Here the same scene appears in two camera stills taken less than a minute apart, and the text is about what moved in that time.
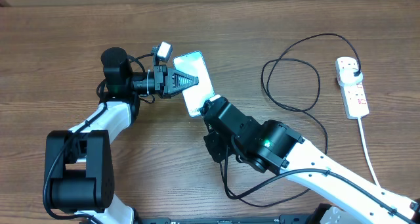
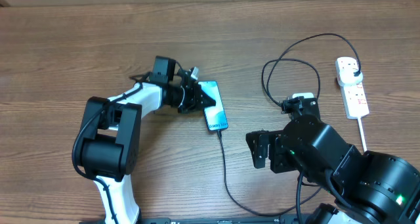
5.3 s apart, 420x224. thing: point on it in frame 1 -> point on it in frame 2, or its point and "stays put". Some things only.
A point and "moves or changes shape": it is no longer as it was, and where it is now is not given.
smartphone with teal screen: x=195 y=98 moves or changes shape
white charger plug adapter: x=346 y=74 stays put
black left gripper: x=162 y=71 -> x=196 y=94
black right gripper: x=216 y=142 -> x=268 y=150
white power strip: x=355 y=100 stays put
